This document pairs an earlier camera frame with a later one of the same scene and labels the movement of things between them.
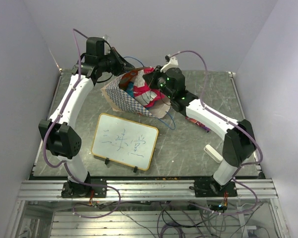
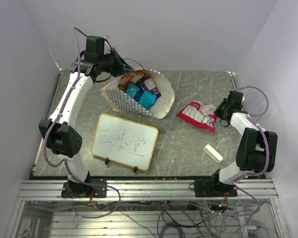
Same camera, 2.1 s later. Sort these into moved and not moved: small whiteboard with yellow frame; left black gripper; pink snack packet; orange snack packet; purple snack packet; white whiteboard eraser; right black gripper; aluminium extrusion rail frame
Moved: purple snack packet; right black gripper; pink snack packet
Not moved: left black gripper; orange snack packet; white whiteboard eraser; aluminium extrusion rail frame; small whiteboard with yellow frame
